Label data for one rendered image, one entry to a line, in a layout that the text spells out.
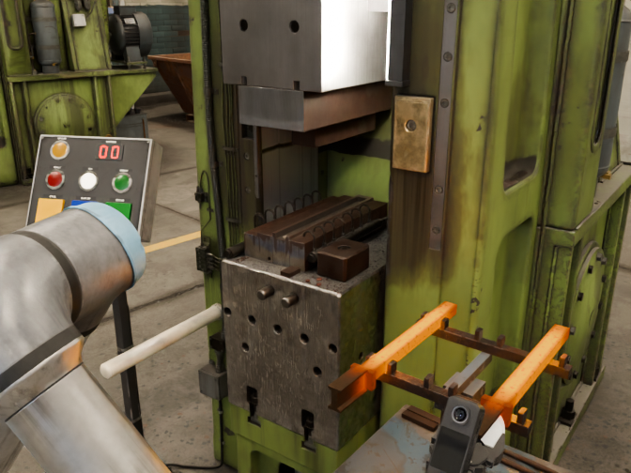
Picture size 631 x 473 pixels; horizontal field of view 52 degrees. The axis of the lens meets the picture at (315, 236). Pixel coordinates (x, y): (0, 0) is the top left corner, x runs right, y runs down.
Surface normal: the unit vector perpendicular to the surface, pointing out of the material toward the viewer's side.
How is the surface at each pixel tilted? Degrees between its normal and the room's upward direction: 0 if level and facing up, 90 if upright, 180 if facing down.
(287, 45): 90
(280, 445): 90
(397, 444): 0
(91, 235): 43
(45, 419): 68
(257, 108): 90
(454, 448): 58
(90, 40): 79
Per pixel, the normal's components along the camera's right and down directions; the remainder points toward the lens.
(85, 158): -0.15, -0.18
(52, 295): 0.87, -0.41
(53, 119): 0.57, 0.25
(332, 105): 0.82, 0.20
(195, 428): 0.00, -0.94
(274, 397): -0.58, 0.28
